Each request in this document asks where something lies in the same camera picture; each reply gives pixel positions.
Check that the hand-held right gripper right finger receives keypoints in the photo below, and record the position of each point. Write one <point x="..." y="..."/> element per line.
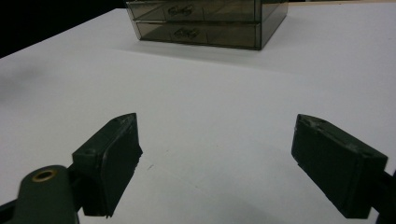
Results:
<point x="336" y="168"/>

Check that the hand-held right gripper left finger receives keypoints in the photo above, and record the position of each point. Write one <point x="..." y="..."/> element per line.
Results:
<point x="109" y="168"/>

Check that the smoky transparent drawer organiser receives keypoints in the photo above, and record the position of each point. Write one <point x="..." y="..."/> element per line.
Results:
<point x="274" y="21"/>

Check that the white table sheet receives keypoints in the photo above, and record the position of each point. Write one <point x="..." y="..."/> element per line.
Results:
<point x="199" y="93"/>

